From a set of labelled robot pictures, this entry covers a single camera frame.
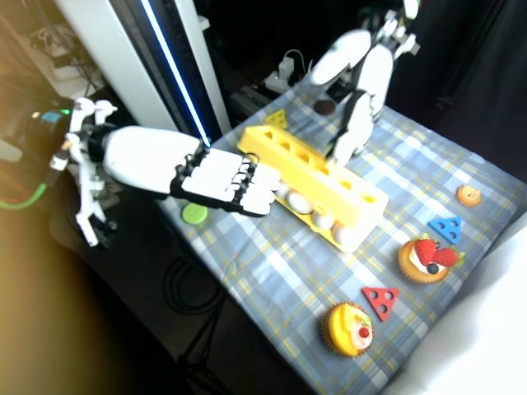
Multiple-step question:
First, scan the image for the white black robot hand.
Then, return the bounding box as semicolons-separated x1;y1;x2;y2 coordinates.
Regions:
309;29;395;166
100;125;283;218

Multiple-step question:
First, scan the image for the yellow egg carton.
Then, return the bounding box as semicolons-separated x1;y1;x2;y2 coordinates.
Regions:
237;124;390;254

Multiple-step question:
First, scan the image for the lime green round disc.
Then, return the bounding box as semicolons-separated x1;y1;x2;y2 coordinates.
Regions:
180;203;210;226

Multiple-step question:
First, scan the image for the white power adapter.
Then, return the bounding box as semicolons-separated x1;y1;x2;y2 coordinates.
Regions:
263;49;316;94

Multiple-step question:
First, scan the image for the yellow triangle block with holes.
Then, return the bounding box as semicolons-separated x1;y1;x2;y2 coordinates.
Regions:
263;109;291;129

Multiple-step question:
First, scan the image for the white robot body column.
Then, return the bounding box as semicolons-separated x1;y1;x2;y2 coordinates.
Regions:
55;0;231;143

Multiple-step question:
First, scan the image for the tan toy biscuit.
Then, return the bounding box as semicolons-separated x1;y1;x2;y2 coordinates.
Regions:
455;184;483;208

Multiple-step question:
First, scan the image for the blue triangle block with holes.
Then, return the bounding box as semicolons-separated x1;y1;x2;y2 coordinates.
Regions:
427;216;463;246

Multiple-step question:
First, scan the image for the blue plaid table cloth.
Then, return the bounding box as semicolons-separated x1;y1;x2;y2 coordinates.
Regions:
154;69;518;395

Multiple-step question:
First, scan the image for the toy strawberry cupcake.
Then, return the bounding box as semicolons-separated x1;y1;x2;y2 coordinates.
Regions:
397;232;466;285

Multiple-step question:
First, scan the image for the red triangle block with holes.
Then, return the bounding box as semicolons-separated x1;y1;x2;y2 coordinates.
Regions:
361;286;401;323

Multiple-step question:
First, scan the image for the toy mango cupcake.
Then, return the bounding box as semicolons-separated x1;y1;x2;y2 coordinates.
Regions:
320;302;375;357

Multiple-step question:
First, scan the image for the green cable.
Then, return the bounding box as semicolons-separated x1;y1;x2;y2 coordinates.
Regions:
0;184;49;211

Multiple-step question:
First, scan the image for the black cable coil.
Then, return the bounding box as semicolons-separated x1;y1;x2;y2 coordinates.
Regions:
162;254;226;316

